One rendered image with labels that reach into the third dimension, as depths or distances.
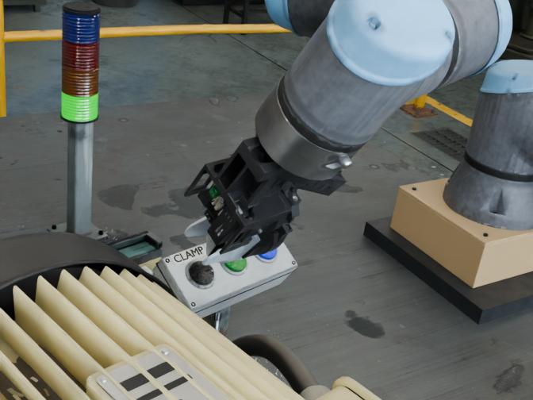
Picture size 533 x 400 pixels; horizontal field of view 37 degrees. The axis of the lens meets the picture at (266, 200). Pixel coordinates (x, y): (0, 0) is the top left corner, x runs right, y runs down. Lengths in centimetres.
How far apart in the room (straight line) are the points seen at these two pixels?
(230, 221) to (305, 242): 81
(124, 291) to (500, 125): 113
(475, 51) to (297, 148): 17
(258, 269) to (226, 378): 63
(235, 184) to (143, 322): 38
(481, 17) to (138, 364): 48
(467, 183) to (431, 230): 11
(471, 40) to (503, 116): 74
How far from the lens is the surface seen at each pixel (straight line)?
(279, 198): 75
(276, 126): 66
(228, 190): 72
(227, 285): 92
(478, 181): 147
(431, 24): 62
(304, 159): 66
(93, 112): 137
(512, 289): 149
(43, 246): 37
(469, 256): 144
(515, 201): 147
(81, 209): 145
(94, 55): 134
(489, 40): 72
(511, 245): 147
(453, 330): 139
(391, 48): 59
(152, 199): 163
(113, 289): 35
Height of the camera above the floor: 156
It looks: 27 degrees down
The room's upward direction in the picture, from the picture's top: 8 degrees clockwise
